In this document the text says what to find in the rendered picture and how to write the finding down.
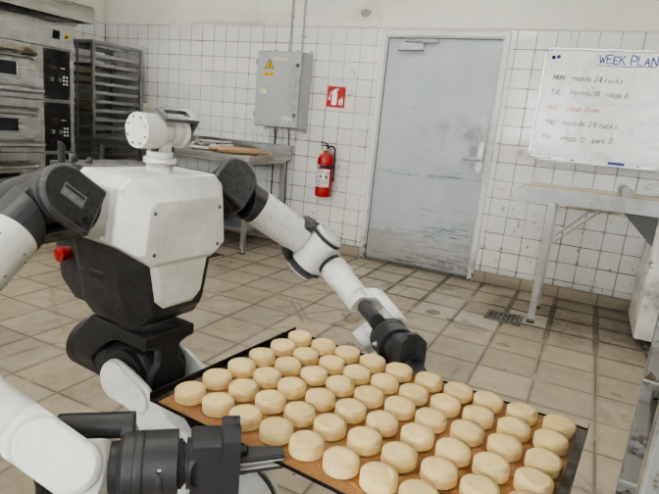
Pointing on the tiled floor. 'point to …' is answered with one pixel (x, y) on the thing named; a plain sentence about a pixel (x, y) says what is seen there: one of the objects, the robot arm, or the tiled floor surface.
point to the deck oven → (37, 81)
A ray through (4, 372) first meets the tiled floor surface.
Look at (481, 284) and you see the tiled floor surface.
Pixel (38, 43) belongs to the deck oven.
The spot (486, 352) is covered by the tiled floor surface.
